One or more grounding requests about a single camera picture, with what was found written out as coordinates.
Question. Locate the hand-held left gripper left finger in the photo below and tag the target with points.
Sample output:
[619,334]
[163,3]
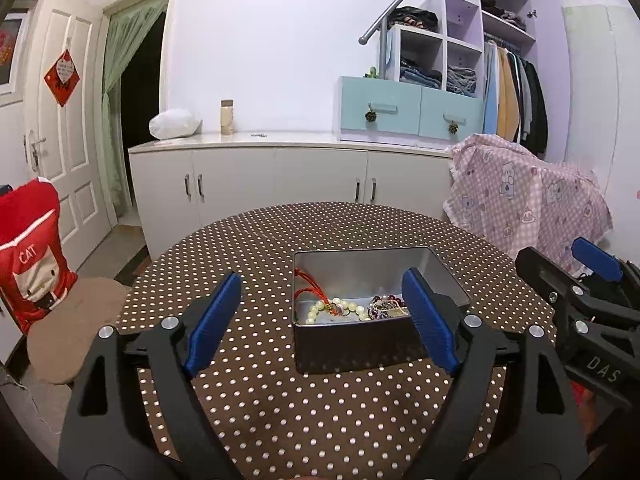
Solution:
[215,325]

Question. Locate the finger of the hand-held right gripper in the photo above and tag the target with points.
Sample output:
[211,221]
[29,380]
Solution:
[597,260]
[550,280]

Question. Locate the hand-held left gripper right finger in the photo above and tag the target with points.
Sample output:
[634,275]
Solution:
[430,320]

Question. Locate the black metal box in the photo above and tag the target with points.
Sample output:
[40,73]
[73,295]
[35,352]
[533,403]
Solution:
[350,345]

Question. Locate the red orange knot ornament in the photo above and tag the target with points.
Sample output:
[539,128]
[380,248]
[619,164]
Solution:
[334,307]

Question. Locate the round polka dot table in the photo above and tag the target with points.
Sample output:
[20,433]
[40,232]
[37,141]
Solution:
[240,240]

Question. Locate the pink checkered cloth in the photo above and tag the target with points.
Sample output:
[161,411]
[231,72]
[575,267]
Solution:
[520,195]

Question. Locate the beige chair cushion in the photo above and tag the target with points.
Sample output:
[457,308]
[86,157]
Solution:
[75,320]

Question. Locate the white low cabinet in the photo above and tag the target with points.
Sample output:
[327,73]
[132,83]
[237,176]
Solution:
[280,175]

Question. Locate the black hanging coat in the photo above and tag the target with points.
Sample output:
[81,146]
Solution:
[536,105]

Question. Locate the pinecone drawer ornament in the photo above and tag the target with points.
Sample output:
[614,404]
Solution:
[370,116]
[453,128]

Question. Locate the tan hanging garment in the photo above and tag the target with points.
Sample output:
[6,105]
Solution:
[507,95]

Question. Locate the light blue drawer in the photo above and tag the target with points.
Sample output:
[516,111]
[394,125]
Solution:
[382,100]
[450,110]

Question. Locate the light blue hanging garment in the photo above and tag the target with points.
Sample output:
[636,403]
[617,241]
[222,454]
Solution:
[491,90]

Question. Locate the white plastic bag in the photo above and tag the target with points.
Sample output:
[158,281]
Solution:
[175,125]

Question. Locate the beige bottle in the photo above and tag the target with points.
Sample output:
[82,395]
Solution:
[227,117]

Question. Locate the folded jeans stack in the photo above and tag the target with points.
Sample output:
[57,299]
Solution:
[461,82]
[420,76]

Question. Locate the white panel door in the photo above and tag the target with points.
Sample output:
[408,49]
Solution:
[75,135]

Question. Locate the small green plant figure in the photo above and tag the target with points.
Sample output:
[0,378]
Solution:
[371,73]

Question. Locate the dark folded clothes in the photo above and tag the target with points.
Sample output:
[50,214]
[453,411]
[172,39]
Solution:
[505,12]
[415,17]

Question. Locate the white cube shelf unit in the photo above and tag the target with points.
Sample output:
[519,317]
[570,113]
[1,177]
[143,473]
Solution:
[460,20]

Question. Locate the green curtain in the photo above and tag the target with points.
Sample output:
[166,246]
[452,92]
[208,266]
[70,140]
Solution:
[115,60]

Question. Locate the red diamond door ornament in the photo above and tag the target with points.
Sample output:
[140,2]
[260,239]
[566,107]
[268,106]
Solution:
[61,77]

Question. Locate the white framed window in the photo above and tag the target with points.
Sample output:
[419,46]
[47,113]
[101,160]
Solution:
[10,55]

